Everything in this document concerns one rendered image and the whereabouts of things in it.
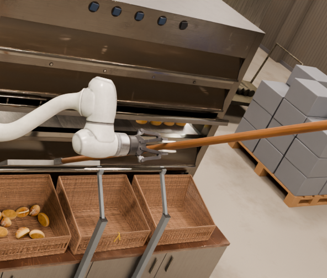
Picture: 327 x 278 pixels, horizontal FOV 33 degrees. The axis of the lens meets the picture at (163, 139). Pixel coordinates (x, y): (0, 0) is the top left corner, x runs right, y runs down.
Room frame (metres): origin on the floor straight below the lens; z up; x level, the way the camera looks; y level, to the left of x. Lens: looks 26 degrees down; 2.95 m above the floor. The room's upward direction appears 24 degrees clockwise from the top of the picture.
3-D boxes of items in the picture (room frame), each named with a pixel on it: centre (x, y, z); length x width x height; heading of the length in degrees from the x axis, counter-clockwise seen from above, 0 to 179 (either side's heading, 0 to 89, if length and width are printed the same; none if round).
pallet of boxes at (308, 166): (6.42, -1.54, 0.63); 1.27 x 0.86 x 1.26; 43
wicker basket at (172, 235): (3.49, -0.27, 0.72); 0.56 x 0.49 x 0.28; 132
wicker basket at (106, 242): (3.08, 0.18, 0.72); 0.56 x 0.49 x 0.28; 134
